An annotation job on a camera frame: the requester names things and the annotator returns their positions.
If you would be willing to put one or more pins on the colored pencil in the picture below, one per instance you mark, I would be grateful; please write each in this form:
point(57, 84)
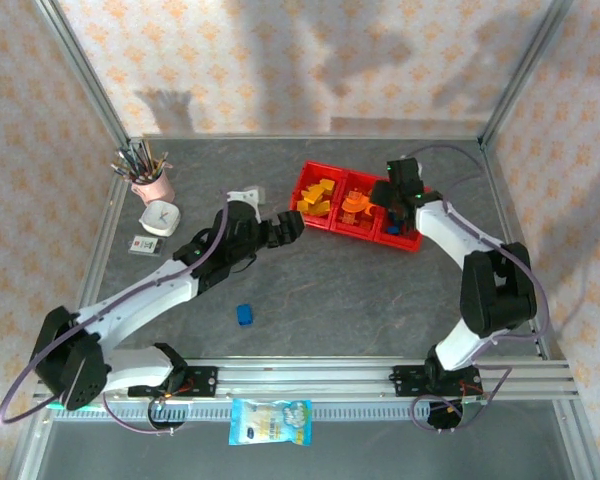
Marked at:
point(121, 168)
point(161, 161)
point(145, 152)

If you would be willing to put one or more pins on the aluminium mounting rail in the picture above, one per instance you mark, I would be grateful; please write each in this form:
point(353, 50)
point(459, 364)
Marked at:
point(305, 375)

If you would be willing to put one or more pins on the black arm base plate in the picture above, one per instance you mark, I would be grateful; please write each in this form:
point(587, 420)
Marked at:
point(205, 380)
point(405, 380)

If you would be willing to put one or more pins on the aluminium back rail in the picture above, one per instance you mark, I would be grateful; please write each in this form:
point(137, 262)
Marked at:
point(305, 136)

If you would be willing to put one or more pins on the white card with red mark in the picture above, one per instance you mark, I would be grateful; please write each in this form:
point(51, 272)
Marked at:
point(145, 245)

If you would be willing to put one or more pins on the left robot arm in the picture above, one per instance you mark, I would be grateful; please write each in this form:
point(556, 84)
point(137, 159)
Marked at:
point(140, 300)

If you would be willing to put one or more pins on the aluminium frame post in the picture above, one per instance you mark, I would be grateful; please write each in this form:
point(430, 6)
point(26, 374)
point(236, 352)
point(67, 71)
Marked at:
point(88, 75)
point(523, 75)

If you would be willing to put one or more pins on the curved orange lego piece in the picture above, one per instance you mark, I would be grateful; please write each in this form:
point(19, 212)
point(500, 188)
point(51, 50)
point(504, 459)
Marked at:
point(356, 205)

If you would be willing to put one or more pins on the blue snack bag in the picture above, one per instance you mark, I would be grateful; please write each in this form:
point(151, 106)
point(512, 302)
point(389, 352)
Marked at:
point(270, 422)

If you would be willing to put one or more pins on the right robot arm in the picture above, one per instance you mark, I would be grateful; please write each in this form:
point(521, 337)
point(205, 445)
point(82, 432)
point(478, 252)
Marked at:
point(445, 227)

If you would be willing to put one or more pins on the aluminium side rail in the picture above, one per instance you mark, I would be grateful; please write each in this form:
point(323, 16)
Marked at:
point(105, 220)
point(502, 200)

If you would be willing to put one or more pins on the white square clock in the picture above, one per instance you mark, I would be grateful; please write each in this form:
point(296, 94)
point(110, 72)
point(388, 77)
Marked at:
point(160, 217)

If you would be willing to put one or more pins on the green plastic strip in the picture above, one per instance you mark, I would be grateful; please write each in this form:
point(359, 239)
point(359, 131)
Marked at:
point(55, 406)

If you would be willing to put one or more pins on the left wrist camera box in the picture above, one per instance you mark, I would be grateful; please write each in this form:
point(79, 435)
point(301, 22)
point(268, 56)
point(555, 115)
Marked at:
point(245, 195)

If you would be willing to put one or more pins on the pink pencil cup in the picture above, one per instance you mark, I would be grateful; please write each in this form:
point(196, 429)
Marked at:
point(155, 189)

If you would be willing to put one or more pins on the long yellow lego brick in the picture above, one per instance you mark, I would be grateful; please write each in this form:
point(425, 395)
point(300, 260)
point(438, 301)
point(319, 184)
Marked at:
point(325, 186)
point(321, 206)

